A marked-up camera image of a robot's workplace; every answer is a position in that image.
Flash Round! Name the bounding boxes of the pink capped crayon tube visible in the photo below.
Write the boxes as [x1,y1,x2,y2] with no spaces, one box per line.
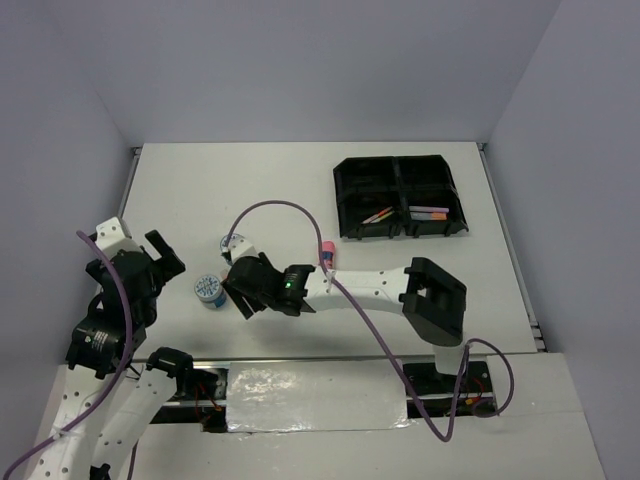
[321,241,336,270]

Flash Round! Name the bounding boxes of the orange slim highlighter pen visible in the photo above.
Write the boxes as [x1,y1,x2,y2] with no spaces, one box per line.
[362,207,393,225]

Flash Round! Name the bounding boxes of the yellow slim highlighter pen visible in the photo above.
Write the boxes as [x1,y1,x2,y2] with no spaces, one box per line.
[363,210,395,225]

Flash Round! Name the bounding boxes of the purple highlighter marker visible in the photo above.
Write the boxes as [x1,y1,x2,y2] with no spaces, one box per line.
[409,205,450,214]

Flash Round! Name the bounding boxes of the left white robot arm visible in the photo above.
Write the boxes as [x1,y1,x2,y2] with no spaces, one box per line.
[30,217,196,479]

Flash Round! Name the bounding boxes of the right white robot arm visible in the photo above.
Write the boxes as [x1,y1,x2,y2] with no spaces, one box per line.
[222,254,470,391]

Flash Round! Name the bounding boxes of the blue tape roll front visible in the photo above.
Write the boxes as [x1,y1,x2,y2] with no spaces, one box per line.
[194,274,227,310]

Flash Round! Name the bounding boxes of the blue tape roll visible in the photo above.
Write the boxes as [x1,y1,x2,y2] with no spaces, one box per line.
[194,274,227,310]
[219,233,245,252]

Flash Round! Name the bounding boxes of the blue tape roll rear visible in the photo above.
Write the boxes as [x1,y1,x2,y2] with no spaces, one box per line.
[219,233,245,252]

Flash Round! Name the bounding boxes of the black compartment organizer tray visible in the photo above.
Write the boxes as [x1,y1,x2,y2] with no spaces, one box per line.
[333,155,469,240]

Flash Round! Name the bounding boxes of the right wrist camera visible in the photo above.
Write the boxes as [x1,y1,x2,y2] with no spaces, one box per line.
[221,238,258,265]

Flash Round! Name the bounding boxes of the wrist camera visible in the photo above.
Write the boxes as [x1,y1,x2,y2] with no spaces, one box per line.
[221,238,258,265]
[95,216,139,259]

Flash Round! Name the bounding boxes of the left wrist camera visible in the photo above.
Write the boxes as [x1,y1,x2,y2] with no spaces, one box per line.
[95,216,139,259]

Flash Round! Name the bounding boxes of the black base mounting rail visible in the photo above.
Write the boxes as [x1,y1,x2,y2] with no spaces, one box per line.
[152,359,496,434]

